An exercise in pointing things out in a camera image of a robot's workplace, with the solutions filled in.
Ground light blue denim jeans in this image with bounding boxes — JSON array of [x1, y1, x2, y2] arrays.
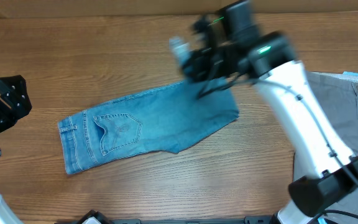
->
[[58, 80, 239, 174]]

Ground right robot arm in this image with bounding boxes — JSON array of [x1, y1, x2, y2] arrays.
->
[[169, 1, 358, 223]]

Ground grey trousers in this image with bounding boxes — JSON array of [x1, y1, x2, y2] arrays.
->
[[306, 72, 358, 224]]

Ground light blue garment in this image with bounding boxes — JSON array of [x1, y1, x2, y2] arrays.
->
[[309, 72, 358, 224]]

